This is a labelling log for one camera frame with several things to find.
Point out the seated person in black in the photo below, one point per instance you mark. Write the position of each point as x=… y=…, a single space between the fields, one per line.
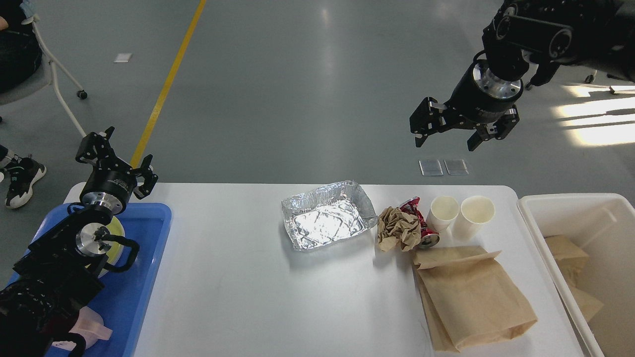
x=20 y=52

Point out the black white sneaker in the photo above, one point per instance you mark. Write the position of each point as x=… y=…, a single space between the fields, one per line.
x=23 y=175

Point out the yellow plastic plate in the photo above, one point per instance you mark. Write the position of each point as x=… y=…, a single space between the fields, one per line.
x=116 y=230

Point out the brown paper bag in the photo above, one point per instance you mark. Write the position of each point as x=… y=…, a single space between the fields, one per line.
x=570 y=258
x=469 y=299

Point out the white paper cup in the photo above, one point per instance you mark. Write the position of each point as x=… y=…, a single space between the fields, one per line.
x=474 y=213
x=443 y=211

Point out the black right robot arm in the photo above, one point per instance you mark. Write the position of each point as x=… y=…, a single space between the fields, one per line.
x=597 y=34

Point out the blue plastic tray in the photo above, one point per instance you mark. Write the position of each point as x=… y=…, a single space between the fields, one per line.
x=123 y=301

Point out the chair caster leg left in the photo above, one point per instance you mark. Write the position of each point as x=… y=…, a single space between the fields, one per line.
x=46 y=75

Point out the aluminium foil tray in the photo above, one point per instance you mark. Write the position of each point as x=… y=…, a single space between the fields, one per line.
x=327 y=214

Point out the crushed red can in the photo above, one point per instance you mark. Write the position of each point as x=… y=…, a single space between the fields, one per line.
x=429 y=237

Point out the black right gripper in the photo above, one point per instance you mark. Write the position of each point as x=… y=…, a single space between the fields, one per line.
x=480 y=97

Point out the white plastic bin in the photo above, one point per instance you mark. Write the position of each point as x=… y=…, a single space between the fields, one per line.
x=602 y=224

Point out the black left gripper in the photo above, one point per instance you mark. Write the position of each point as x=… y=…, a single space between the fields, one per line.
x=107 y=183

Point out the crumpled brown paper ball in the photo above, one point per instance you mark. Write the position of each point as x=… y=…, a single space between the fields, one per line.
x=398 y=229

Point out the pink mug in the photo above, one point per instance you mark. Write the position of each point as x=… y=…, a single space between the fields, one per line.
x=91 y=326

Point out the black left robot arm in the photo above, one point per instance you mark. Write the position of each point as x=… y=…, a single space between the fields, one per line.
x=59 y=274

